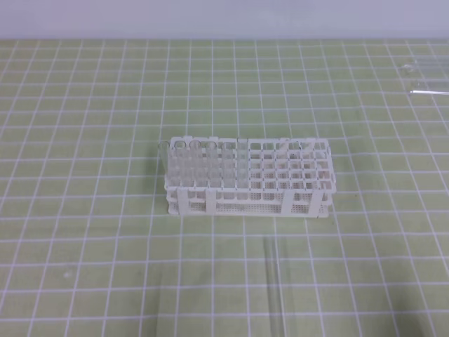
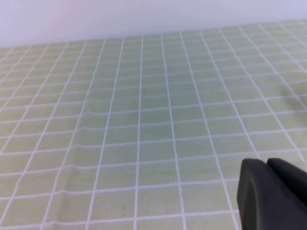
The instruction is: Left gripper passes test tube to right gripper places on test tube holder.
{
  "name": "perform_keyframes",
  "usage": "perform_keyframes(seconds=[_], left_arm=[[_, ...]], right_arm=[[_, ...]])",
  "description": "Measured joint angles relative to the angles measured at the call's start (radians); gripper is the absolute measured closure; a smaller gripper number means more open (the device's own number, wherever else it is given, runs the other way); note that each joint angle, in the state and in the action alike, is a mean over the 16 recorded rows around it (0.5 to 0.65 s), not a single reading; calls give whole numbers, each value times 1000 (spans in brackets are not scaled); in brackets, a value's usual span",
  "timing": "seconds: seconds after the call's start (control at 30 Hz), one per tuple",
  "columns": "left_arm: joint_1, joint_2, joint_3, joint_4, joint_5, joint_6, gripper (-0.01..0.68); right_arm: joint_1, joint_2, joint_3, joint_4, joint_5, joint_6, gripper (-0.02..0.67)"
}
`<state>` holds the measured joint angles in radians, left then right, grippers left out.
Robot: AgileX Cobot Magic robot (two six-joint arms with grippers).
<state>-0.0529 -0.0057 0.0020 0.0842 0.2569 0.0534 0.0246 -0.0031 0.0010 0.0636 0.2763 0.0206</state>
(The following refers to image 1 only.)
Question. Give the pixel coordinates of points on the green checkered tablecloth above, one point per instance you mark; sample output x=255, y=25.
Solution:
x=89, y=249

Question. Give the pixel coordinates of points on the clear glass test tube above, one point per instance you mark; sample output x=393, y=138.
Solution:
x=273, y=287
x=428, y=92
x=426, y=66

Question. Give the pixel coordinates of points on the white plastic test tube rack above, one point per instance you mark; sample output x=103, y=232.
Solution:
x=286, y=177

